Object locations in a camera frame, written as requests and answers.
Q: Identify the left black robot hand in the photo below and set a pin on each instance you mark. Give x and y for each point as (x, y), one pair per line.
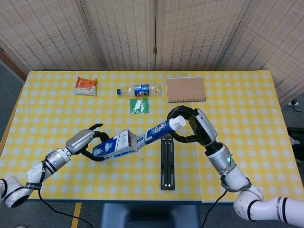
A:
(79, 141)

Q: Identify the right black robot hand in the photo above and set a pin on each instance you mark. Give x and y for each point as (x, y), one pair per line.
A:
(204, 129)

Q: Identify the blue and white toothpaste box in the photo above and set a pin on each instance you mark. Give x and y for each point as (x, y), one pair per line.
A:
(111, 146)

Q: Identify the white blue tube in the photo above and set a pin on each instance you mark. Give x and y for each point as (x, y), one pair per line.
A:
(154, 131)

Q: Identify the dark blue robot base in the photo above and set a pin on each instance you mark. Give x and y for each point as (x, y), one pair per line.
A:
(149, 216)

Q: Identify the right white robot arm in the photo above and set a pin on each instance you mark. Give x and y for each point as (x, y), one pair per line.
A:
(235, 180)

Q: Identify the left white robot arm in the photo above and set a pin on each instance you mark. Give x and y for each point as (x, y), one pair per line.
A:
(40, 171)

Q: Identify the yellow checkered tablecloth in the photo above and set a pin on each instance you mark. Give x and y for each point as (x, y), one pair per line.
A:
(237, 107)

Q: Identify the brown spiral notebook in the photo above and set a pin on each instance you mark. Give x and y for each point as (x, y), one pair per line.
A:
(185, 90)

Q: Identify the black folding laptop stand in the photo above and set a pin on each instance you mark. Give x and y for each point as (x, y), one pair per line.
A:
(168, 166)

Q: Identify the orange and white snack packet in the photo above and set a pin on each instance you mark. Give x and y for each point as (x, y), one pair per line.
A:
(86, 86)

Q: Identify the green foil sachet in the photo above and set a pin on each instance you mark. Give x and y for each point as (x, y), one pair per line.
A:
(139, 107)

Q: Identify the clear bottle with blue label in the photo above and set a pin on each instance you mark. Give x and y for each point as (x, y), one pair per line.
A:
(141, 90)

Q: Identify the brass screen hinge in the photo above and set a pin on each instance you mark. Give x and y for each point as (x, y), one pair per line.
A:
(155, 50)

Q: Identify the white sneaker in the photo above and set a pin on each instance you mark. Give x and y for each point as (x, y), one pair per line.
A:
(297, 105)

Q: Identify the woven folding screen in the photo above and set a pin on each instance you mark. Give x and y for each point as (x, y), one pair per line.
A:
(123, 31)

